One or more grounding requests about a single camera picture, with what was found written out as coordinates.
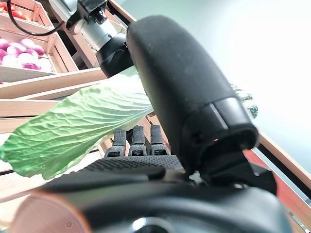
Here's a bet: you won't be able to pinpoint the wooden pepper crate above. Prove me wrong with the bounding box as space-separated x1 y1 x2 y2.
0 0 54 34

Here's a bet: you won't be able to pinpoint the dark green broccoli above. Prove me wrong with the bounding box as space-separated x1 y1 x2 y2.
229 83 259 119

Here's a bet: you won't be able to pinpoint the wooden display shelf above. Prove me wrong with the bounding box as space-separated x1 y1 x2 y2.
0 0 129 100

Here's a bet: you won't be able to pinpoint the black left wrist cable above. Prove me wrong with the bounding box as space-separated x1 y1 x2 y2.
6 0 65 37

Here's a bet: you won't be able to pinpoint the red round vegetable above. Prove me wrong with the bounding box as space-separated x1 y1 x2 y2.
0 1 31 22

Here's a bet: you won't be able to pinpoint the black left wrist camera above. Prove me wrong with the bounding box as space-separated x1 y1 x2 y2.
65 0 109 29

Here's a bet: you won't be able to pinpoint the wooden cabbage crate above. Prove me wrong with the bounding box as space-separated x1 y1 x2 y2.
0 81 172 203

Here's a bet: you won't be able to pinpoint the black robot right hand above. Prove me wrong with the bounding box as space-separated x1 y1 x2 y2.
11 16 292 233

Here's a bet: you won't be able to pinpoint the napa cabbage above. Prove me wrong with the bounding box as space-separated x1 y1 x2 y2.
0 65 154 181

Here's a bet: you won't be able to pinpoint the wooden produce crates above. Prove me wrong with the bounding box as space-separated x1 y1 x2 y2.
106 0 311 233

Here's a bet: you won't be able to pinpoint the wooden onion crate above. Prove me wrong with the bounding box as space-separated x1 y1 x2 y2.
0 27 79 83

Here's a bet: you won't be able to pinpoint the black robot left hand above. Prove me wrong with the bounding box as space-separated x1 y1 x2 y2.
95 33 135 79

